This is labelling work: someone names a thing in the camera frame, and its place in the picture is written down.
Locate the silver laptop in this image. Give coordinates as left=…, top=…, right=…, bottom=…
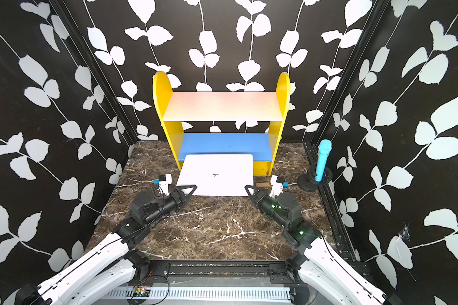
left=177, top=155, right=254, bottom=196

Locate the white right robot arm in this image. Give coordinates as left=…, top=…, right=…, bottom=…
left=245, top=185, right=403, bottom=304

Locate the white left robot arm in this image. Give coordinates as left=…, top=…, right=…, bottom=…
left=15, top=185, right=197, bottom=304

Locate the wooden block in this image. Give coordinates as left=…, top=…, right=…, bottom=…
left=256, top=182, right=272, bottom=189

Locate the yellow two-tier toy shelf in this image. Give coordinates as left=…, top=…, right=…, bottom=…
left=152, top=72, right=291, bottom=176

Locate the small green circuit board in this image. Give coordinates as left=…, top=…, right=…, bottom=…
left=132, top=287, right=150, bottom=298

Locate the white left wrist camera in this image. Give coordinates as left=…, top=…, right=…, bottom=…
left=153, top=174, right=172, bottom=197

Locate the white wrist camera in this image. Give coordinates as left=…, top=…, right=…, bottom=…
left=153, top=174, right=172, bottom=197
left=270, top=175, right=289, bottom=198

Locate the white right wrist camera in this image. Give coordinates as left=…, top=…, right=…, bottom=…
left=270, top=175, right=289, bottom=198

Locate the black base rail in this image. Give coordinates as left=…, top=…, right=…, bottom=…
left=128, top=255, right=304, bottom=286

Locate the white slotted cable duct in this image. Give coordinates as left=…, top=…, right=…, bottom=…
left=101, top=287, right=291, bottom=302

